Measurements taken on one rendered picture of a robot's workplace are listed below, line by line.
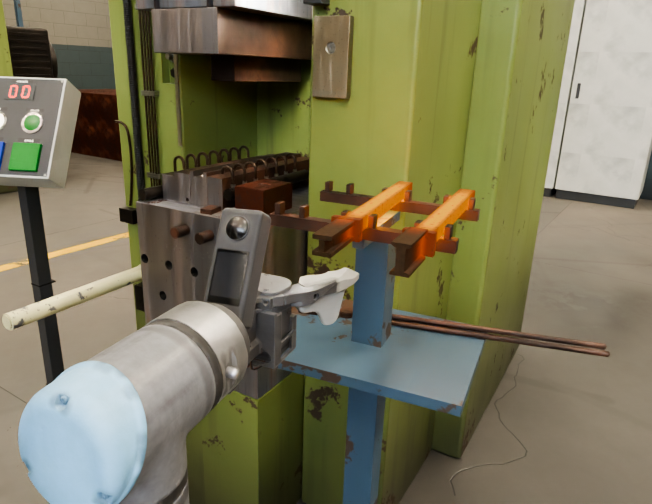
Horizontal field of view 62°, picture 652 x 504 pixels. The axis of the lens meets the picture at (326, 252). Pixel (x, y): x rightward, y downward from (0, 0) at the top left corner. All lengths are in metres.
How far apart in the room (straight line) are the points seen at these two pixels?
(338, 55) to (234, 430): 0.96
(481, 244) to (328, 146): 0.60
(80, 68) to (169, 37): 9.26
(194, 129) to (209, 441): 0.86
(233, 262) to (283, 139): 1.28
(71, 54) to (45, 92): 8.91
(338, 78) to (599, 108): 5.17
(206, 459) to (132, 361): 1.23
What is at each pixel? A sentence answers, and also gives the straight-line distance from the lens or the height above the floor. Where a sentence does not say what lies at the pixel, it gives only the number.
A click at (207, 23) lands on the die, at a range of 1.31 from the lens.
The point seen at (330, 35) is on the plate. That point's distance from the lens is 1.27.
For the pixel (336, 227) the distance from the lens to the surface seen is 0.76.
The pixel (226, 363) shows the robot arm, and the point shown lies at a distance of 0.46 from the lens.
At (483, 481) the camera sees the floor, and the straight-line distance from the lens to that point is 1.97.
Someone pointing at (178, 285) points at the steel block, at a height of 0.72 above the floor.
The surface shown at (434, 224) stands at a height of 1.03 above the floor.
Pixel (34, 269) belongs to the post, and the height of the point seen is 0.65.
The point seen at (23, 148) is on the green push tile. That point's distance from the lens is 1.61.
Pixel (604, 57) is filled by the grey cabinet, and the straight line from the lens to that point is 6.29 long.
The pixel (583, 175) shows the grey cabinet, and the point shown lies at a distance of 6.35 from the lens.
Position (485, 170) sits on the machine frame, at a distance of 1.62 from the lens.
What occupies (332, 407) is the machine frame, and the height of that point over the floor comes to 0.37.
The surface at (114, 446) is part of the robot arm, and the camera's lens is 0.38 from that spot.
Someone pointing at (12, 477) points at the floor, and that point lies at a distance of 2.09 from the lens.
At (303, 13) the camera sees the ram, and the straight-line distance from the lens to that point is 1.48.
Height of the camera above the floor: 1.24
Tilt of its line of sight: 19 degrees down
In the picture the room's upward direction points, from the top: 2 degrees clockwise
